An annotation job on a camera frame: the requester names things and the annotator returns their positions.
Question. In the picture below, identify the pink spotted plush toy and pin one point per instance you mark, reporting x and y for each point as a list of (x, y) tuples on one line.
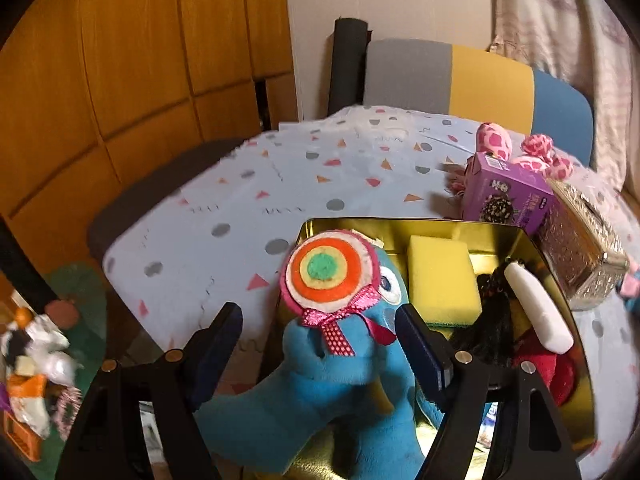
[(492, 140)]

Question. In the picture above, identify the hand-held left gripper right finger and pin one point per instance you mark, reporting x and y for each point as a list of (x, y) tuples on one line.
[(420, 350)]

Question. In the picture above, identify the blue plush toy with lollipop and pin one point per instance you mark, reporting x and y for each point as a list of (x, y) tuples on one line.
[(310, 410)]

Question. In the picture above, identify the green and yellow sponge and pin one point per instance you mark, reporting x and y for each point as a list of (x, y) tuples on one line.
[(440, 280)]

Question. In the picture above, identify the gold tin box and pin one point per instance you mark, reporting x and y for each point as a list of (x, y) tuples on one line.
[(500, 240)]

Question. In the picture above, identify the multicolour chair back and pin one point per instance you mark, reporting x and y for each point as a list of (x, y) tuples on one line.
[(490, 85)]

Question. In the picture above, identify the wooden wardrobe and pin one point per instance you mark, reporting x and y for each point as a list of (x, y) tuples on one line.
[(125, 60)]

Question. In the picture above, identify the red and black item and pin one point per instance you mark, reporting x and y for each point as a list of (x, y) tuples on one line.
[(490, 320)]

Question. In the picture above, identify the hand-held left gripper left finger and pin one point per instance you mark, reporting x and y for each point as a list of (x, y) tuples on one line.
[(215, 355)]

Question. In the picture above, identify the orange basket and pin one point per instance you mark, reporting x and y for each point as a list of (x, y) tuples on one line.
[(22, 435)]

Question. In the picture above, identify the pile of floor clutter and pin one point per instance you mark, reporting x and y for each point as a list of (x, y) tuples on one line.
[(35, 360)]

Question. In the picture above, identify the glittery silver tissue box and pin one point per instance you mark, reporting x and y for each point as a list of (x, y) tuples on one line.
[(580, 250)]

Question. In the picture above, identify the black rolled mat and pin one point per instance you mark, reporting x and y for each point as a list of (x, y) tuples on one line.
[(347, 70)]

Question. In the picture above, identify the purple cardboard box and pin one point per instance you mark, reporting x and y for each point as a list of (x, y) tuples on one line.
[(505, 195)]

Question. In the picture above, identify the pink patterned curtain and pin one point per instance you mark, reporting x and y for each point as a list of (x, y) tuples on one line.
[(550, 20)]

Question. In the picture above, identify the green rug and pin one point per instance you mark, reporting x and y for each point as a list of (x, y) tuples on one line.
[(85, 290)]

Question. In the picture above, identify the red plush item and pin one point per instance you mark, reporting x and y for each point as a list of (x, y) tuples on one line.
[(545, 370)]

